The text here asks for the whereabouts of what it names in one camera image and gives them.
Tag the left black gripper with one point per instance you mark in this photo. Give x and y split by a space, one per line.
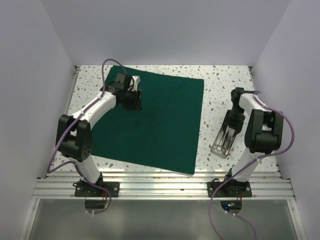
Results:
132 106

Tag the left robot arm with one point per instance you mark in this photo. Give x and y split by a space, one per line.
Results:
74 138

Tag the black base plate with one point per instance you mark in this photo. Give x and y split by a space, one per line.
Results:
236 191
97 199

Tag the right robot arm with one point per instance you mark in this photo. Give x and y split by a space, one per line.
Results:
263 136

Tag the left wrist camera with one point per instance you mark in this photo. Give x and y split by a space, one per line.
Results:
135 82

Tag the aluminium rail frame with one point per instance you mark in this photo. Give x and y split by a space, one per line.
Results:
160 204

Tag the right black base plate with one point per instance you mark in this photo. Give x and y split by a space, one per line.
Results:
236 191

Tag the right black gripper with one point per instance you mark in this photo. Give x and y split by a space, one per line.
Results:
237 126

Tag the metal instrument tray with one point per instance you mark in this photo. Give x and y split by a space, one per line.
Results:
219 153

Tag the steel surgical scissors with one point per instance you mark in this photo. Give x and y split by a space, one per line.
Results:
226 144

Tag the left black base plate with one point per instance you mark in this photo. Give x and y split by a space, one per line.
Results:
97 199

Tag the green surgical cloth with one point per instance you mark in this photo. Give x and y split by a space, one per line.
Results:
164 134

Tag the steel hemostat clamp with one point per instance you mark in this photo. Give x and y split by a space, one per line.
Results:
218 143

